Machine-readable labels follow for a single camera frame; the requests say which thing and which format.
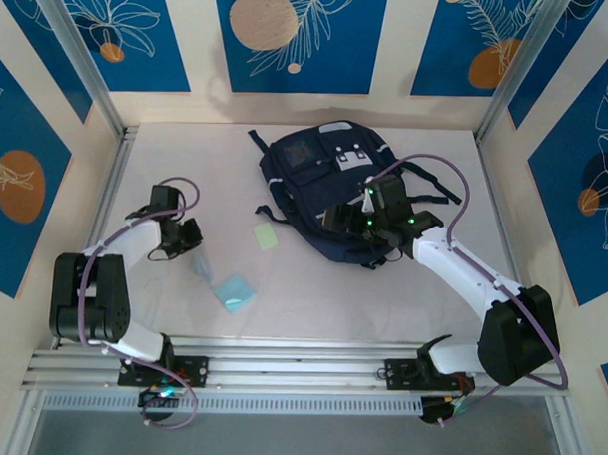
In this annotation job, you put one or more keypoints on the clear plastic bag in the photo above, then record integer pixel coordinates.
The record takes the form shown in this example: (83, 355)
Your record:
(204, 266)

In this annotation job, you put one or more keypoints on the navy blue backpack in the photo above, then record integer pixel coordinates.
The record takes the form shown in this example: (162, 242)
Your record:
(305, 187)

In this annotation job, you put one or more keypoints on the light blue paper pad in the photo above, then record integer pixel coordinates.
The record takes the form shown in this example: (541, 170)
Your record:
(234, 293)

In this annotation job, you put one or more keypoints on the light green sticky note pad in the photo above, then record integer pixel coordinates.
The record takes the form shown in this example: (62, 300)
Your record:
(265, 236)

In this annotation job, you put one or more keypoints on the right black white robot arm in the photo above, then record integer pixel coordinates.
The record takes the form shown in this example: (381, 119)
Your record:
(515, 335)

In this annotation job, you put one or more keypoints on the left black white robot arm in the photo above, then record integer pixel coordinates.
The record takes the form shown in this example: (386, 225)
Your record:
(91, 300)

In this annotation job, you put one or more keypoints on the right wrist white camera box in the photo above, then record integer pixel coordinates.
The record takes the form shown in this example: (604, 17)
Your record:
(368, 197)

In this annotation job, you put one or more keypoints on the aluminium side rail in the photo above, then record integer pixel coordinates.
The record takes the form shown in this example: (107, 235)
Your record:
(487, 169)
(105, 205)

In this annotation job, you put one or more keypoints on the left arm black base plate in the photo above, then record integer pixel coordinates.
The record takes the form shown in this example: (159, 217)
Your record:
(196, 371)

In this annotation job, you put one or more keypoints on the aluminium mounting rail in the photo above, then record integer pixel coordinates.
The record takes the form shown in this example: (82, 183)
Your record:
(299, 367)

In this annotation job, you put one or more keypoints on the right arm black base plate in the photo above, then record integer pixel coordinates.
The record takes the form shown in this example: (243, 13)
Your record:
(401, 373)

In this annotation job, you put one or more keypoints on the aluminium frame post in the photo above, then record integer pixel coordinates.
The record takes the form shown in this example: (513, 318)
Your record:
(520, 70)
(80, 55)

